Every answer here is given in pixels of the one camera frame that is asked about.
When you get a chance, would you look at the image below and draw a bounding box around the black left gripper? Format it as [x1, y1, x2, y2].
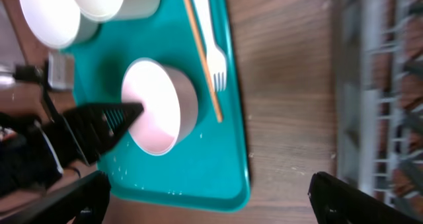
[1, 102, 143, 224]

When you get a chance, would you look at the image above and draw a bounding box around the pink bowl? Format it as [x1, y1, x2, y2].
[121, 57, 199, 156]

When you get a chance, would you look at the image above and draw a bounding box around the grey dishwasher rack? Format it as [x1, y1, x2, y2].
[331, 0, 422, 220]

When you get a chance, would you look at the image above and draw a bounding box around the white paper cup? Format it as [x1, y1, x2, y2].
[75, 0, 161, 22]

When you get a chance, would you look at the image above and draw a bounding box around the wooden chopstick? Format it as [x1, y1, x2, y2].
[183, 0, 223, 123]

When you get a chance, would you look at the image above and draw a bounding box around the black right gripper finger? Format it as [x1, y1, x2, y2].
[308, 172, 422, 224]

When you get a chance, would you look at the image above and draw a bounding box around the white bowl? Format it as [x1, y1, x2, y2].
[19, 0, 98, 50]

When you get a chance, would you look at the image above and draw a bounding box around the white plastic fork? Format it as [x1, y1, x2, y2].
[193, 0, 227, 92]

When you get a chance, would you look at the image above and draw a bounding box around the teal plastic tray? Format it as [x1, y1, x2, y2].
[68, 0, 250, 211]

